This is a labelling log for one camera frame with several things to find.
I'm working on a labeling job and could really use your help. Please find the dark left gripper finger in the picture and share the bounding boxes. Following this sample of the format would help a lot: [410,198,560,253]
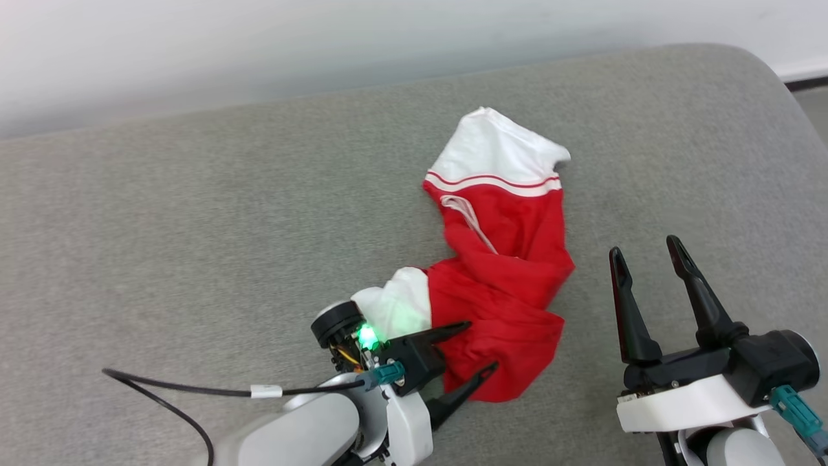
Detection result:
[426,361,499,432]
[422,321,472,351]

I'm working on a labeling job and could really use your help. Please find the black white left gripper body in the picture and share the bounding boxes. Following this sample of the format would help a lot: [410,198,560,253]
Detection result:
[310,299,448,466]

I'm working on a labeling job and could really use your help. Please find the white wall baseboard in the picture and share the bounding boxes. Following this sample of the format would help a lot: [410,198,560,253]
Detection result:
[773,57,828,91]

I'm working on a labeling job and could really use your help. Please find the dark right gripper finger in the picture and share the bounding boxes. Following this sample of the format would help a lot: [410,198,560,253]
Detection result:
[608,246,664,365]
[666,234,750,351]

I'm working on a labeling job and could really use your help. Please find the red and white shirt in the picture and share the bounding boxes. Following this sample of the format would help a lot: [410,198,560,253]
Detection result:
[351,107,576,403]

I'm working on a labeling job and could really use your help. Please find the grey fabric sofa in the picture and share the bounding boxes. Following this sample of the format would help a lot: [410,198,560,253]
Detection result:
[0,43,828,466]

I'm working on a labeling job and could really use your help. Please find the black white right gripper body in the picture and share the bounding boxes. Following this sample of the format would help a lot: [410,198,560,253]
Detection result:
[615,329,822,434]

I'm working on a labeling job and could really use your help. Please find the black cable with teal connector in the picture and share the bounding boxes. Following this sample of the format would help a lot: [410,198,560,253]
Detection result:
[769,384,828,459]
[102,361,406,466]

